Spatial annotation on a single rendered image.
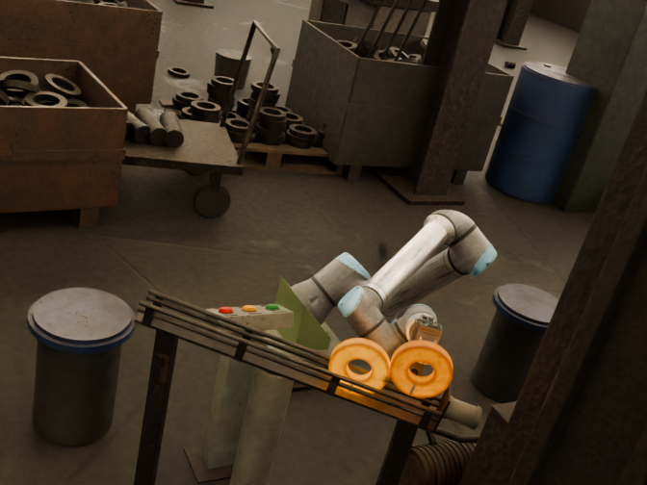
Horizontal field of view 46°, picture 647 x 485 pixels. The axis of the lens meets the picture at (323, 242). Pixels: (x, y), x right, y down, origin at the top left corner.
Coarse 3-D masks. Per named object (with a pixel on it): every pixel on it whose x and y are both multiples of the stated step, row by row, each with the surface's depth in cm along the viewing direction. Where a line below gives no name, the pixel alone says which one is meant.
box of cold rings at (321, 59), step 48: (336, 48) 490; (384, 48) 571; (288, 96) 557; (336, 96) 490; (384, 96) 485; (432, 96) 500; (480, 96) 516; (336, 144) 491; (384, 144) 503; (480, 144) 537
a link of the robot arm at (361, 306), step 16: (432, 224) 248; (448, 224) 249; (464, 224) 253; (416, 240) 242; (432, 240) 243; (448, 240) 251; (400, 256) 234; (416, 256) 236; (384, 272) 228; (400, 272) 229; (368, 288) 221; (384, 288) 223; (400, 288) 230; (352, 304) 216; (368, 304) 217; (384, 304) 224; (352, 320) 217; (368, 320) 216
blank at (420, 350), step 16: (400, 352) 186; (416, 352) 185; (432, 352) 184; (400, 368) 188; (432, 368) 187; (448, 368) 185; (400, 384) 190; (416, 384) 189; (432, 384) 188; (448, 384) 188
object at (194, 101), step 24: (192, 96) 523; (216, 96) 516; (216, 120) 471; (240, 120) 492; (264, 120) 485; (288, 120) 515; (240, 144) 481; (264, 144) 490; (288, 144) 538; (312, 144) 514; (264, 168) 490; (288, 168) 497; (312, 168) 506; (336, 168) 510
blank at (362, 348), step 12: (336, 348) 190; (348, 348) 188; (360, 348) 188; (372, 348) 187; (336, 360) 190; (348, 360) 190; (372, 360) 188; (384, 360) 188; (336, 372) 192; (348, 372) 192; (372, 372) 190; (384, 372) 189; (348, 384) 192; (372, 384) 191; (384, 384) 191
